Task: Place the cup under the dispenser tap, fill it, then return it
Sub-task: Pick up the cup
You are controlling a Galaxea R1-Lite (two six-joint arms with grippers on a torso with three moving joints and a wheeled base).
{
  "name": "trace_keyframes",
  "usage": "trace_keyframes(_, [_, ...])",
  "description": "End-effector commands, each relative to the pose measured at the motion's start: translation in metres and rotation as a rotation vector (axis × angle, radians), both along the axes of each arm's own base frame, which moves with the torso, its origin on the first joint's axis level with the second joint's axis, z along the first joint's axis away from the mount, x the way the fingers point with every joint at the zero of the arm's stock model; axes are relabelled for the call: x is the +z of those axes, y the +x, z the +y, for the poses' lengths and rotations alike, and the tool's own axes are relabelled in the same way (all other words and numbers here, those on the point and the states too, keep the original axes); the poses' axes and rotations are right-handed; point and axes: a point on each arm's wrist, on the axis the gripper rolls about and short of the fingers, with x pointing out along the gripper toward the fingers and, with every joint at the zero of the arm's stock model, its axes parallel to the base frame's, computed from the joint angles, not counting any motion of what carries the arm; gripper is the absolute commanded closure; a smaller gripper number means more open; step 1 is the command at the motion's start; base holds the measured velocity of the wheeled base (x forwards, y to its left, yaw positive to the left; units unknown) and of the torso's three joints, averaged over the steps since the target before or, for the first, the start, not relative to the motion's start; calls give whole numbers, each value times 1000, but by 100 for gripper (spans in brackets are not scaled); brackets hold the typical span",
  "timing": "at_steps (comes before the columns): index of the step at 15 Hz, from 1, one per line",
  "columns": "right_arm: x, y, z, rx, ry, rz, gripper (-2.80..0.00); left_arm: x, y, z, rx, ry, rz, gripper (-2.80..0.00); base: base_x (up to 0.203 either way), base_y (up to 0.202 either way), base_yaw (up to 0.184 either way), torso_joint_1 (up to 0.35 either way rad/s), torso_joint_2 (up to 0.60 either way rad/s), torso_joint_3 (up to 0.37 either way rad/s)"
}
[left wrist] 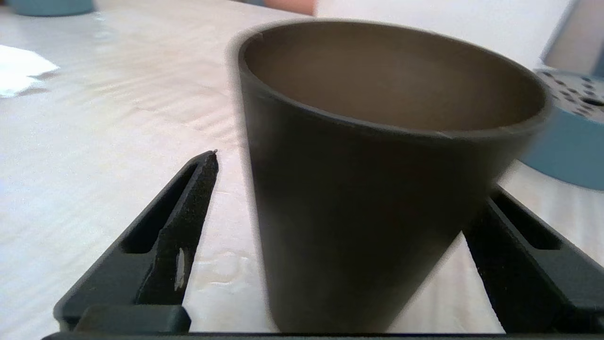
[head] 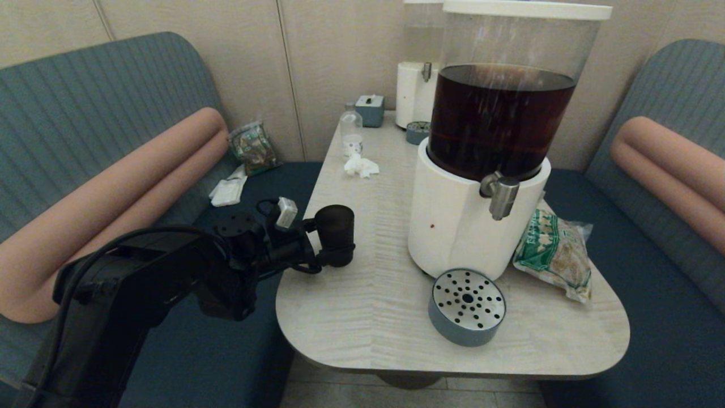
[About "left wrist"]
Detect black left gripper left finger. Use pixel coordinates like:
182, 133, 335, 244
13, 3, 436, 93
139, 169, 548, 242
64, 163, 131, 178
53, 150, 219, 331

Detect crumpled white tissue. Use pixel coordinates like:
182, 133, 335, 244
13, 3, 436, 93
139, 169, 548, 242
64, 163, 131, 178
0, 45, 61, 98

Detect black plastic cup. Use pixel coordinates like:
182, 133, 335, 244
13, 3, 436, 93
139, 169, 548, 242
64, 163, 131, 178
226, 19, 553, 333

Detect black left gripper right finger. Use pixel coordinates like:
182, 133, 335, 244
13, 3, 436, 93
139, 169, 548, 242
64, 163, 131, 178
462, 187, 604, 333

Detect blue-grey perforated drip tray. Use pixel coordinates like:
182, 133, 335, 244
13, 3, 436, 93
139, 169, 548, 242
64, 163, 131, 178
519, 68, 604, 192

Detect pink bolster cushion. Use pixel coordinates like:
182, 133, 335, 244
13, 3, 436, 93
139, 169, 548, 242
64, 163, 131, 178
263, 0, 318, 16

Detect large dark tea dispenser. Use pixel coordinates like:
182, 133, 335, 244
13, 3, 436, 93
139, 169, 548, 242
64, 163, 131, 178
540, 0, 604, 78

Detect small blue-grey drip tray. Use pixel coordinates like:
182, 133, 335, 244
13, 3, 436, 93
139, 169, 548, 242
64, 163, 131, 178
5, 0, 95, 17

